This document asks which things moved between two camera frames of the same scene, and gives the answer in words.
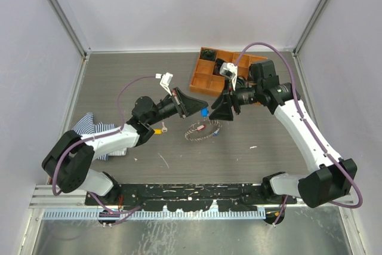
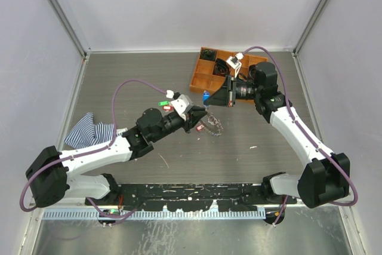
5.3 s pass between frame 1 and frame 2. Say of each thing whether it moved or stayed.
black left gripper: moved
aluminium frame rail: stayed
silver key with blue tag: moved
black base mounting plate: stayed
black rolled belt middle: stayed
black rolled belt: stayed
